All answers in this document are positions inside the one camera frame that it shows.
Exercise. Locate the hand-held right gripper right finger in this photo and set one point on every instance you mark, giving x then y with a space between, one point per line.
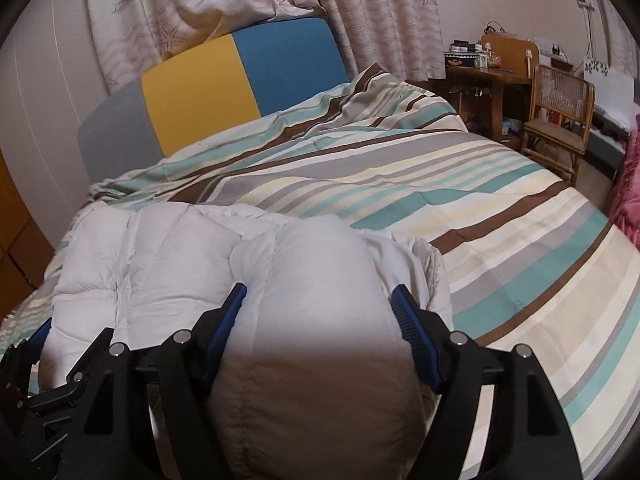
412 330

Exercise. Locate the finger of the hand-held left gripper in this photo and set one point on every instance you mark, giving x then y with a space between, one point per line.
41 337
90 360

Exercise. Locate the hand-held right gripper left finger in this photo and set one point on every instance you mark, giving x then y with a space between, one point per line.
225 325

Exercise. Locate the white down jacket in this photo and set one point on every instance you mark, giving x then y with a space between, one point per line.
300 285

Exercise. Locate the wooden wardrobe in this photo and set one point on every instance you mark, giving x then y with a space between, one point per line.
17 240

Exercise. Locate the striped blanket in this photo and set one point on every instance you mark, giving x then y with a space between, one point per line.
450 185

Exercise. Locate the grey yellow blue headboard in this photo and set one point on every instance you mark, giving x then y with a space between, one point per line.
200 95

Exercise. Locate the wooden desk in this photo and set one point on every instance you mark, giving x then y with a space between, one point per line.
480 90

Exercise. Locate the wooden rattan chair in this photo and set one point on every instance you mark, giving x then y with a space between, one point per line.
555 125

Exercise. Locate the pink cloth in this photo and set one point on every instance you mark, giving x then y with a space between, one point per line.
627 180

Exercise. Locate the white bag with flower print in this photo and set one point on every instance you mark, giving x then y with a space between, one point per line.
607 80

